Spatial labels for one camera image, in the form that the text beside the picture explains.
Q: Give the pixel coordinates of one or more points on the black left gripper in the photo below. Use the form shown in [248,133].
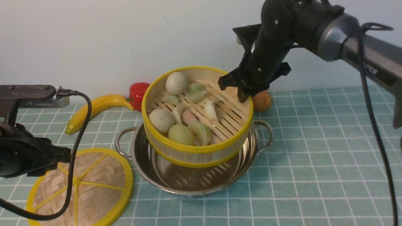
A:
[21,153]

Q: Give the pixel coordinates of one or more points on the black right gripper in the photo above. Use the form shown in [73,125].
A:
[260,64]

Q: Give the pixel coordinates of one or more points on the yellow rimmed bamboo steamer basket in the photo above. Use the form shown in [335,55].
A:
[227,135]

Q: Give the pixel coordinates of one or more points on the yellow rimmed woven steamer lid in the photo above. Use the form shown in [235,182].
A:
[102,188]

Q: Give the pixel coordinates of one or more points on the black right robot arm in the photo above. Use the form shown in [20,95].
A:
[323,29]

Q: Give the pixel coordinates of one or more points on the stainless steel pot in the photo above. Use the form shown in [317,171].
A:
[133,144]

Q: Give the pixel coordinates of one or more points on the brown potato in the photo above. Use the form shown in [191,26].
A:
[262,101]

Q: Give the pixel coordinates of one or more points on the white dumpling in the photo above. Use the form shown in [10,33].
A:
[209,111]

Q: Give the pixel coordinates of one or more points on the pale green dumpling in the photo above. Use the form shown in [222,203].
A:
[195,92]

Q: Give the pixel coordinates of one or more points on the green pink dumpling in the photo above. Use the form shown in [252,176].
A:
[202,131]

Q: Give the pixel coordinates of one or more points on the white round bun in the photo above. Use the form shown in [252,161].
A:
[161,120]
[176,83]

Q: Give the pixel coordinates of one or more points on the yellow banana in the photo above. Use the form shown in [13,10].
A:
[99,104]

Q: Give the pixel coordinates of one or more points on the green round bun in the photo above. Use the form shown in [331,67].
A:
[181,134]

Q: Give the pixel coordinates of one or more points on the white round bun front left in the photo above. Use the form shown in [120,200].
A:
[161,120]

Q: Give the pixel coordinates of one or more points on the red bell pepper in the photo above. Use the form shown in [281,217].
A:
[136,94]

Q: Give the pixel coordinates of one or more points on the green checkered tablecloth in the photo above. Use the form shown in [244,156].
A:
[323,167]

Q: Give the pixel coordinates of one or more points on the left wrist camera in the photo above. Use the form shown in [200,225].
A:
[32,96]

